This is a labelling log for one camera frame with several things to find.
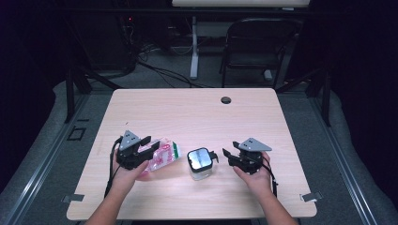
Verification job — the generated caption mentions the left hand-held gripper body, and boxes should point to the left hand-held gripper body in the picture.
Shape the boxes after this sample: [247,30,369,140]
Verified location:
[116,129,150,172]

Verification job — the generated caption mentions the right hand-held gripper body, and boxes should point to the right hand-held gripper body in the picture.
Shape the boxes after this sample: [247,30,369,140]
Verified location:
[228,137,272,175]

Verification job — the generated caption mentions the pink white green plastic bag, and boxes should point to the pink white green plastic bag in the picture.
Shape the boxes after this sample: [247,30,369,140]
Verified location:
[137,137,183,173]

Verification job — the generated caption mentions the person's right hand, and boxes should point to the person's right hand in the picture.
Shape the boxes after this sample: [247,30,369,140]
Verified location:
[233,152,273,196]

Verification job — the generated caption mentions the person's left hand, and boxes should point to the person's left hand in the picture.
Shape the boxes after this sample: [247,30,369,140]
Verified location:
[111,149,151,189]

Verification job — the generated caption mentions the grey tape piece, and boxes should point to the grey tape piece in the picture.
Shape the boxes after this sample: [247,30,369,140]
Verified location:
[299,191,323,203]
[61,193,85,203]

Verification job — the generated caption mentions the black metal stand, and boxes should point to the black metal stand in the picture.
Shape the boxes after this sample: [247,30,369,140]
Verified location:
[275,67,332,128]
[64,67,123,125]

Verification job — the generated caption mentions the white desk leg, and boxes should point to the white desk leg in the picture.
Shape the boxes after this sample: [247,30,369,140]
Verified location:
[190,15,201,81]

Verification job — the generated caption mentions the black folding chair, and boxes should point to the black folding chair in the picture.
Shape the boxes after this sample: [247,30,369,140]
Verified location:
[220,17,304,90]

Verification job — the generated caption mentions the dark equipment cabinet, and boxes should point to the dark equipment cabinet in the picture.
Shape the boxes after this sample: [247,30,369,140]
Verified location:
[74,12,137,73]

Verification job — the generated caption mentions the grey panel under desk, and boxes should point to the grey panel under desk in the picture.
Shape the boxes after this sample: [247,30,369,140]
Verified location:
[196,21,234,39]

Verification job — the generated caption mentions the right hand-held gripper black cable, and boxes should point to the right hand-held gripper black cable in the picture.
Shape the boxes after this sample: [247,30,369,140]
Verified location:
[261,155,280,199]

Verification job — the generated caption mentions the hand-held gripper black cable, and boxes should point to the hand-held gripper black cable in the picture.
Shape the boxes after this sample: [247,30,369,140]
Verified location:
[261,155,280,199]
[103,135,124,199]

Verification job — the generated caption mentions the left hand-held gripper black cable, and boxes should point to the left hand-held gripper black cable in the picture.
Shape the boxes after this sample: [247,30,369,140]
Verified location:
[103,135,124,199]

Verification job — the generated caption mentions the black floor cables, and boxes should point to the black floor cables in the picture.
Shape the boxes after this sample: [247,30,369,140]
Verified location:
[135,46,214,89]

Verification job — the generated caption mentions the aluminium floor rail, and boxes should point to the aluminium floor rail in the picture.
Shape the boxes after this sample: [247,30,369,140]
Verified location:
[308,93,381,225]
[0,93,90,225]

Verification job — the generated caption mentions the black horizontal frame bar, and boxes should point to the black horizontal frame bar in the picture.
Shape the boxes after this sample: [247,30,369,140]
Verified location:
[62,7,329,16]

